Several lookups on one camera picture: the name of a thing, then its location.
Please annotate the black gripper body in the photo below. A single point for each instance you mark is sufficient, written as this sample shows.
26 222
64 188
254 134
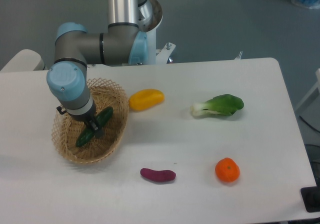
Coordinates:
85 114

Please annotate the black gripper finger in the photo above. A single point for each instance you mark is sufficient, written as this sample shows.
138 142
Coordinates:
96 128

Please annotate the dark green cucumber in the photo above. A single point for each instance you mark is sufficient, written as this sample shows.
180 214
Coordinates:
87 134

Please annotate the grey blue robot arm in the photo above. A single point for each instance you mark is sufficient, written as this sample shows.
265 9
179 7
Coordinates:
75 49

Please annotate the woven wicker basket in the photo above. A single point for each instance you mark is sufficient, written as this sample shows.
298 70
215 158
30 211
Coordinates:
65 130

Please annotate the yellow bell pepper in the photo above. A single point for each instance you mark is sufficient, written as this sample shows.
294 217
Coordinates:
145 99

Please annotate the purple sweet potato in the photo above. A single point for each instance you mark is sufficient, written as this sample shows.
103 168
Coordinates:
158 176

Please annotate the white chair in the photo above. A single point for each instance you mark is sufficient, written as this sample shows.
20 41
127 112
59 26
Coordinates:
25 61

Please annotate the green bok choy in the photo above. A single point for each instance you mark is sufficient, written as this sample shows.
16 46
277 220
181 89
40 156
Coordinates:
223 105

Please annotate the orange tangerine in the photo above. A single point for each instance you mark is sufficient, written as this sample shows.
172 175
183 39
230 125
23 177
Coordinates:
227 170

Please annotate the black box at table edge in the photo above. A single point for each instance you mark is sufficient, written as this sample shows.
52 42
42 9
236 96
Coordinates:
311 198

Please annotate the white furniture frame right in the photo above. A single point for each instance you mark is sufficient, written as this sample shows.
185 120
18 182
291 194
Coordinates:
310 96

